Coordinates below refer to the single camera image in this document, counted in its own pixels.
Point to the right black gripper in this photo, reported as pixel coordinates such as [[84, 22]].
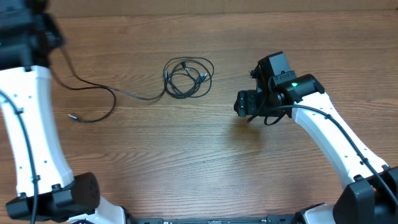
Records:
[[246, 105]]

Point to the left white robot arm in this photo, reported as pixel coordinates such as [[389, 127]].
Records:
[[47, 189]]

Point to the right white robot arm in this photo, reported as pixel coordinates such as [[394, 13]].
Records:
[[369, 184]]

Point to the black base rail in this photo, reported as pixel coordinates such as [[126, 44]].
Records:
[[233, 220]]

